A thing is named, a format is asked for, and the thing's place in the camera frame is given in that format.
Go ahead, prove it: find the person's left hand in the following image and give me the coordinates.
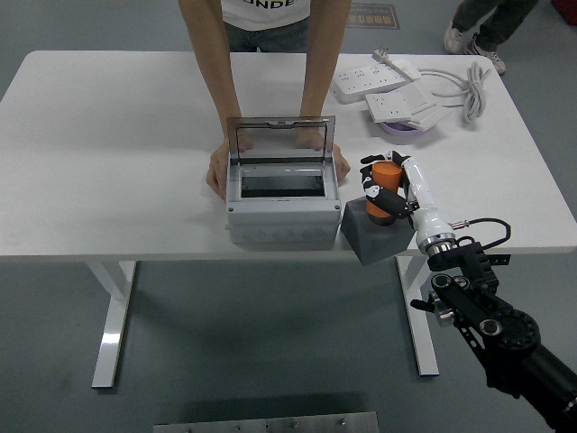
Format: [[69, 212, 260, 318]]
[[295, 117, 352, 186]]

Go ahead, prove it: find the orange cylindrical battery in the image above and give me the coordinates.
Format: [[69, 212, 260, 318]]
[[364, 161, 403, 226]]

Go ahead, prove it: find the white power cord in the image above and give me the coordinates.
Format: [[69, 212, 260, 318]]
[[418, 60, 493, 127]]

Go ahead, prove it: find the white wall socket panel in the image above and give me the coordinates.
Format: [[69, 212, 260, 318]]
[[364, 92, 416, 124]]

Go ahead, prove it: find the person's right hand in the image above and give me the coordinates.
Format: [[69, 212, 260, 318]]
[[206, 134, 253, 202]]

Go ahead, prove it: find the walking person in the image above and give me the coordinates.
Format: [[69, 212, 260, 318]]
[[444, 0, 540, 76]]

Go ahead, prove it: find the dark floor sign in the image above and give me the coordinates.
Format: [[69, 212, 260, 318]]
[[344, 3, 401, 31]]

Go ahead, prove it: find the white multi-socket power strip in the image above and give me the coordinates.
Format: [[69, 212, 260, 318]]
[[331, 63, 409, 105]]

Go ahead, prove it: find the white table leg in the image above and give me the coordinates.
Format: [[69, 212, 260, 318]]
[[87, 260, 138, 389], [396, 255, 441, 378]]

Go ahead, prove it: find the purple round dish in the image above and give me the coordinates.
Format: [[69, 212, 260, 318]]
[[380, 120, 429, 145]]

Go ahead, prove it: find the red bin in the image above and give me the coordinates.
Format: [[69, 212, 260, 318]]
[[550, 0, 577, 22]]

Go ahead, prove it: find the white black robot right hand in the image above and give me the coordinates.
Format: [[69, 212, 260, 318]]
[[359, 151, 455, 247]]

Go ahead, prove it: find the white slim power strip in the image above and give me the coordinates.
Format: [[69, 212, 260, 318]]
[[389, 57, 423, 81]]

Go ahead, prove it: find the grey block battery holder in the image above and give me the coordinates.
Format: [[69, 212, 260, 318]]
[[340, 197, 415, 264]]

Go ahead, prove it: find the grey metal plate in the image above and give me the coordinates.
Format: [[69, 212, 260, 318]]
[[152, 410, 380, 433]]

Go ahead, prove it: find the white wall switch panel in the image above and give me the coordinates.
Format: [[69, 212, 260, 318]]
[[396, 85, 445, 114]]

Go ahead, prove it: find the grey plastic electrical box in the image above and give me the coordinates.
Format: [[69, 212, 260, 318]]
[[224, 151, 342, 247]]

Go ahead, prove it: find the transparent hinged box lid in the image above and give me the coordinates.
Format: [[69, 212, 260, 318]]
[[225, 115, 338, 166]]

